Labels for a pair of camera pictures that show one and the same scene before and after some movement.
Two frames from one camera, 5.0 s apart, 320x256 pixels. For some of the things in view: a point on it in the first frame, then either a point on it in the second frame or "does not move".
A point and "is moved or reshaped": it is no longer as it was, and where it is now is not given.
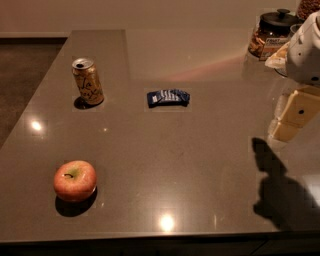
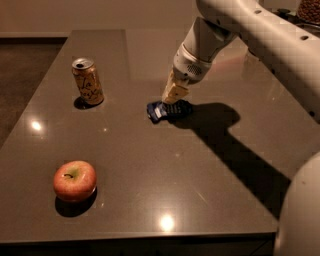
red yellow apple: x=75 y=180 does not move
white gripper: x=306 y=57 to x=190 y=67
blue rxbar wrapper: x=167 y=97 is moved or reshaped
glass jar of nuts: x=307 y=8 does not move
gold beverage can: x=85 y=73 does not move
